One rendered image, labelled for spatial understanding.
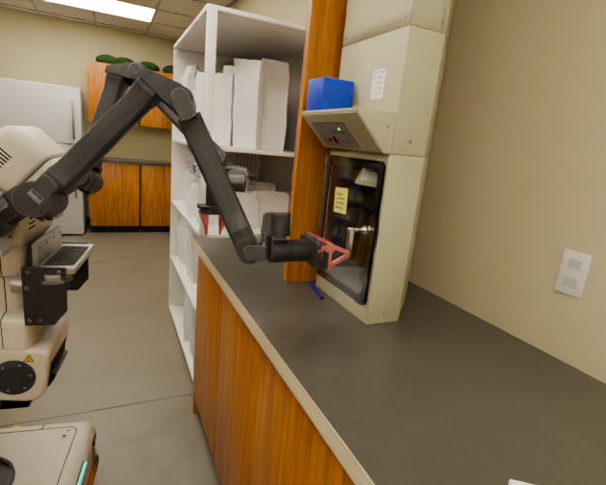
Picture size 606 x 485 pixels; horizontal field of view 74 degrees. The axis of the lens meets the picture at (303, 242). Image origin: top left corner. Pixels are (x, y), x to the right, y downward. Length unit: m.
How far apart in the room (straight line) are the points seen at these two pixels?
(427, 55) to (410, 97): 0.11
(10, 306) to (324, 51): 1.16
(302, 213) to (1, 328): 0.91
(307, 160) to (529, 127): 0.66
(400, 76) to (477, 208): 0.55
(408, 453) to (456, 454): 0.08
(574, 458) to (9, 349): 1.31
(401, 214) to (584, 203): 0.45
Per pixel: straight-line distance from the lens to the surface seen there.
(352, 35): 1.33
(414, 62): 1.11
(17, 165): 1.21
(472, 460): 0.80
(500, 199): 1.38
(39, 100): 5.78
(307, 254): 1.02
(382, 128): 1.05
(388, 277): 1.15
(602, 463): 0.93
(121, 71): 1.53
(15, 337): 1.34
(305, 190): 1.37
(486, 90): 1.48
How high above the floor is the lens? 1.41
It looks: 14 degrees down
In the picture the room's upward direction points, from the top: 6 degrees clockwise
